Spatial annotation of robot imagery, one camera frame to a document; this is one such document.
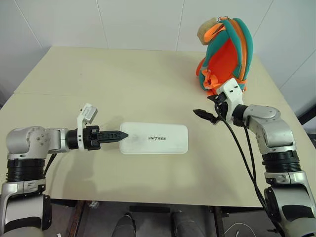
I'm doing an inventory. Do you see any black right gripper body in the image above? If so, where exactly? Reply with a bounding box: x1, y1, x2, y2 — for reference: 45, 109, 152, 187
213, 93, 230, 121

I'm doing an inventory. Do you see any dark metal frame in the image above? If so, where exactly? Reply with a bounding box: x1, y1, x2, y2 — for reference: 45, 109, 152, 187
295, 102, 316, 150

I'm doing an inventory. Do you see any thin white floor cable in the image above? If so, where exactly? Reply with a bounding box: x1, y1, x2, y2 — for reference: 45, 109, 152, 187
223, 221, 249, 237

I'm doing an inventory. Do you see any white flat rectangular box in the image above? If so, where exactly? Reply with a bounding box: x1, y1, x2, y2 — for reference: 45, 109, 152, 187
119, 121, 189, 155

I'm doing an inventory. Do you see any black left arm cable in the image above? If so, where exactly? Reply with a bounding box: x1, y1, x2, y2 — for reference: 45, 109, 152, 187
43, 153, 56, 180

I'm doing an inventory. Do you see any orange and teal backpack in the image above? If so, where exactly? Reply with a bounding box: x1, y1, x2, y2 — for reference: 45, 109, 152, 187
195, 15, 254, 96

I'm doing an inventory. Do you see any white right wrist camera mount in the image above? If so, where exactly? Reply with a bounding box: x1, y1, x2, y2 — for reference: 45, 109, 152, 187
216, 78, 244, 124

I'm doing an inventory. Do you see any dark table leg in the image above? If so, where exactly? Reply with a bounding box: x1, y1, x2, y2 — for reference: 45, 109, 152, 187
213, 206, 229, 237

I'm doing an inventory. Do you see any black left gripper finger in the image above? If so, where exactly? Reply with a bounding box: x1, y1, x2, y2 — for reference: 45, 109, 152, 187
99, 130, 129, 139
99, 135, 129, 145

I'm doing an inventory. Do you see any dark rounded shape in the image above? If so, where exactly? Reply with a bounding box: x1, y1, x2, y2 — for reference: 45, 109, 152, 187
115, 212, 137, 237

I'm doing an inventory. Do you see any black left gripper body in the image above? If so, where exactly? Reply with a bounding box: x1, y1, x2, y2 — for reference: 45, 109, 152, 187
82, 125, 102, 152

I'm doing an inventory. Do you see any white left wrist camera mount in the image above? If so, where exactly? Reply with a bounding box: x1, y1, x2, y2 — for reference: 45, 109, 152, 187
76, 103, 99, 151

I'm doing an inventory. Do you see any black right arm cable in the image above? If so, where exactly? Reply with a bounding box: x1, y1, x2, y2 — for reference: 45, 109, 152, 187
214, 105, 269, 210
241, 124, 281, 232

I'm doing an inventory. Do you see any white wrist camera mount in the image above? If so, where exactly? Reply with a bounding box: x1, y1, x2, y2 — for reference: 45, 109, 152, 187
216, 78, 244, 124
76, 103, 99, 151

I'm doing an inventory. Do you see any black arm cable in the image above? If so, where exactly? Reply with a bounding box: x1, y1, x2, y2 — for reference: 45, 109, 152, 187
214, 105, 269, 210
43, 153, 56, 180
241, 124, 281, 232

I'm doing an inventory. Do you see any brown table leg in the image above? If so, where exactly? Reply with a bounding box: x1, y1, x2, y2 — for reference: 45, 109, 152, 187
70, 199, 86, 237

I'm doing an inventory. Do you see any black bar under table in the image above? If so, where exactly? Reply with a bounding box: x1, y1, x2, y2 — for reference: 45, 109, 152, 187
129, 205, 171, 213

